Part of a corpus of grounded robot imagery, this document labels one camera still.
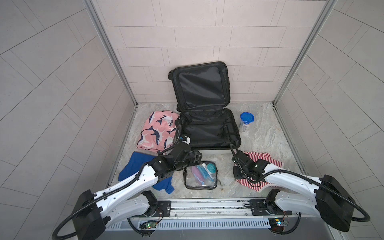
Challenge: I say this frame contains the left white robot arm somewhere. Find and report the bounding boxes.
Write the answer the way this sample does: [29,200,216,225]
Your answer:
[68,142,202,240]

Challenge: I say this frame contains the right green circuit board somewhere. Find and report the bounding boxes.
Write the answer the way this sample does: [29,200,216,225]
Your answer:
[268,218,288,233]

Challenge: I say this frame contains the blue lidded plastic cup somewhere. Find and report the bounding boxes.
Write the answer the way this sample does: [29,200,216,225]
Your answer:
[239,112,255,133]

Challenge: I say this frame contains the pink shark print garment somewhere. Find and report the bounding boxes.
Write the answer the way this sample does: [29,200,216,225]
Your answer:
[137,111,180,153]

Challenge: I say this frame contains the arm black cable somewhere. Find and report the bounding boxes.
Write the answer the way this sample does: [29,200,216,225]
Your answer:
[229,143,371,235]
[51,124,193,240]

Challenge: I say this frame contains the aluminium mounting rail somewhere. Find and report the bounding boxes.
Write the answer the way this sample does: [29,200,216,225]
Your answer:
[80,196,335,221]

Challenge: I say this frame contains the red white striped garment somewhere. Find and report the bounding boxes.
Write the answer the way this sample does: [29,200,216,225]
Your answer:
[232,151,284,192]

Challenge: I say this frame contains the left green circuit board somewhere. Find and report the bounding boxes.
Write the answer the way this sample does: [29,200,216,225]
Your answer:
[140,221,158,230]

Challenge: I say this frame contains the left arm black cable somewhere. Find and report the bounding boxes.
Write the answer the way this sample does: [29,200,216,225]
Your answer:
[51,124,193,240]

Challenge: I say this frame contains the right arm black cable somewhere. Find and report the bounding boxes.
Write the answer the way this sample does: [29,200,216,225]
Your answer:
[229,143,371,235]

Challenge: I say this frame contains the black open suitcase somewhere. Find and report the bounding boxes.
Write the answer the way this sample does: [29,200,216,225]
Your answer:
[168,62,242,151]

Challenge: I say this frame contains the green circuit board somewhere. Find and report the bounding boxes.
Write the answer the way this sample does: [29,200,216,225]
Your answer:
[140,221,158,230]
[268,218,288,233]

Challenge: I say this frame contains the blue cloth garment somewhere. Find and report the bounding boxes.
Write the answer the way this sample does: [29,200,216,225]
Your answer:
[117,151,175,195]

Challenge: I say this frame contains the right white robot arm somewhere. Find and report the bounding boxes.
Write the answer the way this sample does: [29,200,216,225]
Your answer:
[232,150,354,232]

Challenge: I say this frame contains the clear toiletry pouch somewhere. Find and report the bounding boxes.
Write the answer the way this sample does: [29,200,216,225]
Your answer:
[183,161,218,190]

